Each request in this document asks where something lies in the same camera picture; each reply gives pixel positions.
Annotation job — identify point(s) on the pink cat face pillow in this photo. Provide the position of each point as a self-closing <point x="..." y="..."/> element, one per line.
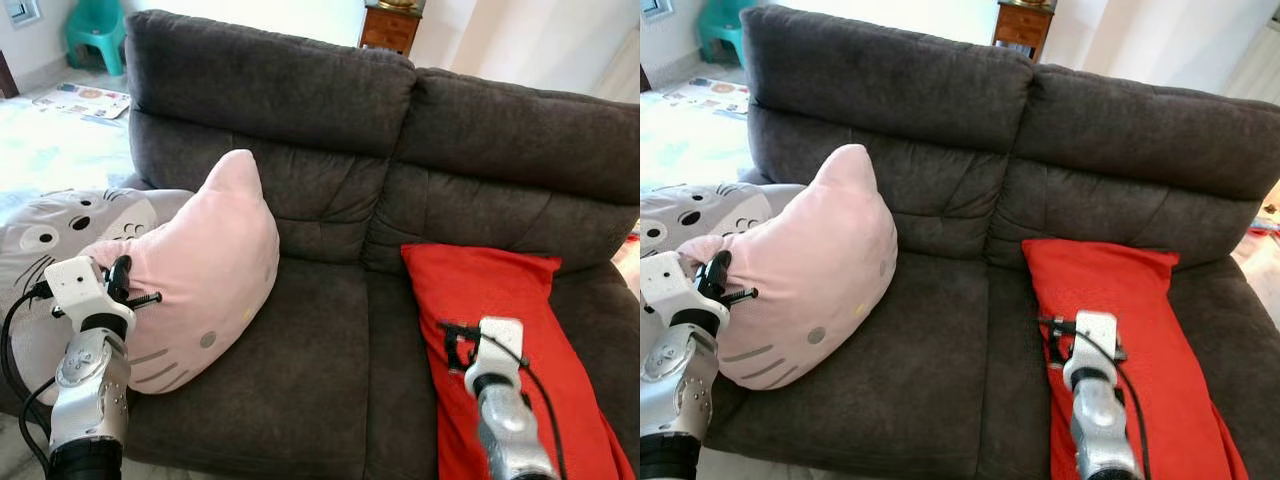
<point x="820" y="260"/>
<point x="210" y="260"/>

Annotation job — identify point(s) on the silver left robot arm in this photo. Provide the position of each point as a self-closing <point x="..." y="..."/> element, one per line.
<point x="680" y="390"/>
<point x="90" y="390"/>

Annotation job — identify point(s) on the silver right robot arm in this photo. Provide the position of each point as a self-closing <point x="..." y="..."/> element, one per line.
<point x="1100" y="430"/>
<point x="510" y="430"/>

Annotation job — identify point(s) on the red pillow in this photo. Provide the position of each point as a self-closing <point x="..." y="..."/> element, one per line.
<point x="470" y="290"/>
<point x="1090" y="290"/>

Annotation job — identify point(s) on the grey cartoon plush pillow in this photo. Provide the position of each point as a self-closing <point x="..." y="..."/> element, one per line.
<point x="50" y="225"/>
<point x="700" y="205"/>

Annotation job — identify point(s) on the dark brown fabric sofa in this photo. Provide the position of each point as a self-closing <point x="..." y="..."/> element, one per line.
<point x="950" y="330"/>
<point x="330" y="330"/>

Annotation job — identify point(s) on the printed children's play board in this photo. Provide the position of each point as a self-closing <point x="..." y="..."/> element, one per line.
<point x="80" y="100"/>
<point x="710" y="95"/>

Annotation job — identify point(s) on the teal plastic stool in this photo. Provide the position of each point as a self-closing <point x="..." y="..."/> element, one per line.
<point x="95" y="30"/>
<point x="720" y="25"/>

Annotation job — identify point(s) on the white framed window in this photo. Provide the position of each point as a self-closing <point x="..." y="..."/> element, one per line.
<point x="20" y="10"/>
<point x="655" y="8"/>

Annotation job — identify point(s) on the brown wooden cabinet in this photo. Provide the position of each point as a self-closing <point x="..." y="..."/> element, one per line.
<point x="390" y="30"/>
<point x="1022" y="30"/>

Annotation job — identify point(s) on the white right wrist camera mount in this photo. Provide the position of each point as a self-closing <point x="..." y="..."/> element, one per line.
<point x="500" y="345"/>
<point x="1095" y="340"/>

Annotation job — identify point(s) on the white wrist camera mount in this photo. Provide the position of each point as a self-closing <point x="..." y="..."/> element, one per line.
<point x="668" y="285"/>
<point x="75" y="285"/>
<point x="1095" y="340"/>
<point x="500" y="345"/>

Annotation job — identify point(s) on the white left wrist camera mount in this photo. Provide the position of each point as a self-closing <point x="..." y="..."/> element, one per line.
<point x="75" y="285"/>
<point x="668" y="285"/>

